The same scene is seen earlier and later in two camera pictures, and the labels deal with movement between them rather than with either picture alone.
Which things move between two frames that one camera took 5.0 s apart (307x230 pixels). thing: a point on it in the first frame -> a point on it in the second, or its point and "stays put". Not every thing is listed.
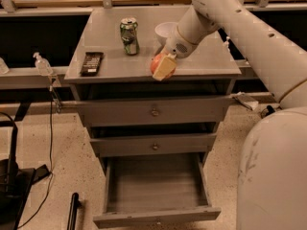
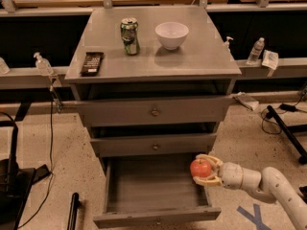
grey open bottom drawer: [153, 190] stays put
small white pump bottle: [225, 45] stays put
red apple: [154, 64] -> [200, 168]
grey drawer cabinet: [135, 119] stays put
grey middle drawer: [153, 145] stays put
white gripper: [177, 46] -> [230, 175]
